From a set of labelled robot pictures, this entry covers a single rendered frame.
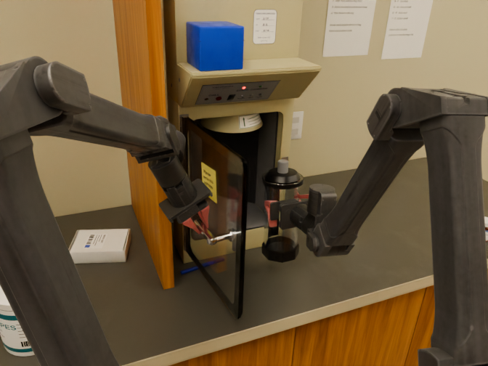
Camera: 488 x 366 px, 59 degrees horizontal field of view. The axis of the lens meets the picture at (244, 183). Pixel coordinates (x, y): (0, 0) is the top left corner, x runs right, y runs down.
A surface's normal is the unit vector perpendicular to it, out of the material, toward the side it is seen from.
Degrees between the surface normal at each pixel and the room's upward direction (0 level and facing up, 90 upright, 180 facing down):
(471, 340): 61
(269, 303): 0
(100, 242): 0
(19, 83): 74
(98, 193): 90
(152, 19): 90
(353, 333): 90
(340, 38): 90
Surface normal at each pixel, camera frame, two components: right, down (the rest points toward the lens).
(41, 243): 0.96, -0.18
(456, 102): 0.23, -0.04
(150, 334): 0.04, -0.90
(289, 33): 0.39, 0.42
